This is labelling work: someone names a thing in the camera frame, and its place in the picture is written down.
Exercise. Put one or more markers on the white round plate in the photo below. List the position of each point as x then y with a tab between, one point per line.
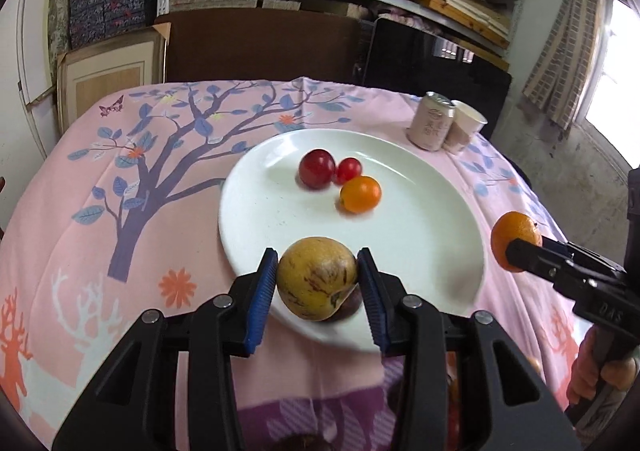
425	231

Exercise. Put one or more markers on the dark brown board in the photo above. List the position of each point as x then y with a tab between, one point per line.
260	48

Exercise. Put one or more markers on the small orange kumquat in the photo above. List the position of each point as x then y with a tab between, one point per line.
360	194

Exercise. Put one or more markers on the white board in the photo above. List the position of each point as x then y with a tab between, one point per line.
35	81

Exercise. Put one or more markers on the bright window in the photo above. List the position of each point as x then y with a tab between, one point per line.
615	81

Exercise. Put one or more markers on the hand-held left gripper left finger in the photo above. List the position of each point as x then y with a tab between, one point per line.
260	303

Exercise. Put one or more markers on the red cherry tomato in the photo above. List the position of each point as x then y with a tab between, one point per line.
349	170

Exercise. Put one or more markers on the pink cloth bundle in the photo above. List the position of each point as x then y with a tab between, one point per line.
405	18

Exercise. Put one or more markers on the beige checked curtain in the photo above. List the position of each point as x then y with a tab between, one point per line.
560	56

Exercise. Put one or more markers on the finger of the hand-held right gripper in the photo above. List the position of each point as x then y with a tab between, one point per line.
527	255
580	252

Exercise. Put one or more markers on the person's right hand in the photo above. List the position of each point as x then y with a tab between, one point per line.
582	376

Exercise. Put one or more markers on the blue patterned storage boxes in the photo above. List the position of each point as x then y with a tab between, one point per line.
110	11

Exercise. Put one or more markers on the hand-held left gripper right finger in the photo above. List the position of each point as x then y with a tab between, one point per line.
374	303

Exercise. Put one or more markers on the framed wooden board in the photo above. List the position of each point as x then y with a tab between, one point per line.
110	71

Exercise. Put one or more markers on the white paper cup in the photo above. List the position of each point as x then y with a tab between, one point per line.
466	128

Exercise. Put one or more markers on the mandarin with green stem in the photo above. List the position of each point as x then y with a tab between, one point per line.
515	228

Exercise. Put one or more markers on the pink tree print tablecloth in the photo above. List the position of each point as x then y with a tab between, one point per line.
175	231

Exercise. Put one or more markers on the smooth orange fruit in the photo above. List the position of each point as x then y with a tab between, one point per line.
533	365

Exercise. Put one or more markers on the pink drink can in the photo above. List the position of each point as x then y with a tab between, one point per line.
430	123

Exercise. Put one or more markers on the black glossy panel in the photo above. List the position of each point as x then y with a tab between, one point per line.
410	61

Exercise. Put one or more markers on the dark purple passion fruit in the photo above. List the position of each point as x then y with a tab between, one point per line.
351	308

